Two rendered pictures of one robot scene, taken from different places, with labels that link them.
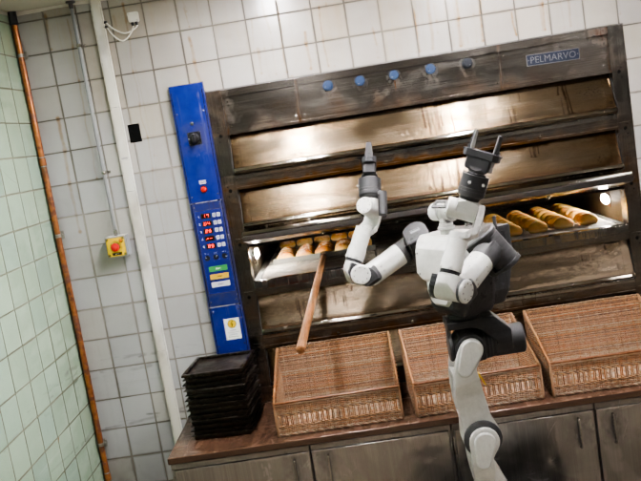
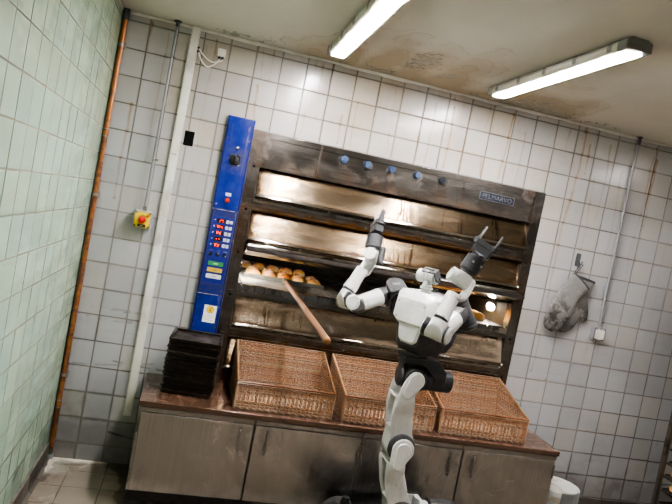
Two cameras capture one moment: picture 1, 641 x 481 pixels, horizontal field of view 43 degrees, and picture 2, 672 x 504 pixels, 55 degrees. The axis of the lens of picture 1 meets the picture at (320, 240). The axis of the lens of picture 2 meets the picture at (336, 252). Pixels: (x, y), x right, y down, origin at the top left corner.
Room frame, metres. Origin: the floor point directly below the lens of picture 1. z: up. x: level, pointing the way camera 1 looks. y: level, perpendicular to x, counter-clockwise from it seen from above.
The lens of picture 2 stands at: (-0.02, 0.81, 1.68)
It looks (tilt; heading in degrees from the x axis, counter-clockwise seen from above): 3 degrees down; 345
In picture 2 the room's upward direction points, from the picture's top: 11 degrees clockwise
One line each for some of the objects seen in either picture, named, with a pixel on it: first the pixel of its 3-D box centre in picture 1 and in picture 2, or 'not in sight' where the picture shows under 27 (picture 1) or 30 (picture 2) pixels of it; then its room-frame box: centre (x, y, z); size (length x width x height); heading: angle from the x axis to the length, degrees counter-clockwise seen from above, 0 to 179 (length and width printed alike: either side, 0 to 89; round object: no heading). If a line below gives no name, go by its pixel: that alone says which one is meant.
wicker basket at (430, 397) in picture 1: (466, 362); (380, 391); (3.54, -0.57, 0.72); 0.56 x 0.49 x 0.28; 89
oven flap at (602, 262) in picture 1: (444, 285); (373, 331); (3.81, -0.55, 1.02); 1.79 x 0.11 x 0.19; 88
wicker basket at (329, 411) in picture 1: (336, 381); (282, 377); (3.56, 0.03, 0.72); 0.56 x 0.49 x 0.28; 87
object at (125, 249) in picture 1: (117, 245); (142, 219); (3.82, 0.95, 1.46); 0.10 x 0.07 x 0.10; 88
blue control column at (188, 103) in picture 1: (247, 273); (207, 276); (4.78, 0.46, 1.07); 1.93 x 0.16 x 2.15; 178
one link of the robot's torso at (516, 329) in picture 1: (485, 334); (425, 372); (2.93, -0.55, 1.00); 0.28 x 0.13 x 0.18; 88
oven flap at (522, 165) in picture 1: (428, 178); (389, 251); (3.81, -0.55, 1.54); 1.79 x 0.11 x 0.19; 88
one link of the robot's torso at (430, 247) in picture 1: (465, 265); (428, 319); (2.95, -0.52, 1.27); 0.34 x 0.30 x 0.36; 28
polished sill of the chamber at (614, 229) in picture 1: (439, 257); (377, 309); (3.83, -0.55, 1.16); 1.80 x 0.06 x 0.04; 88
